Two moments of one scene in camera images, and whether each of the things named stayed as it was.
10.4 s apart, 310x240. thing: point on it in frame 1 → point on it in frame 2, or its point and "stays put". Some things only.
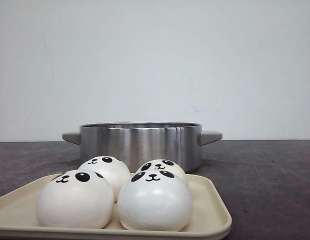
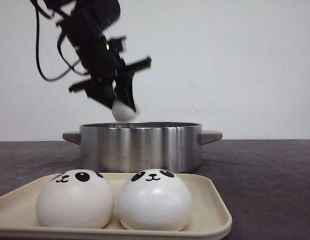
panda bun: (76, 199) stays put
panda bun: (155, 201) stays put
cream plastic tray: (17, 218) stays put
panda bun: (113, 169) → (123, 113)
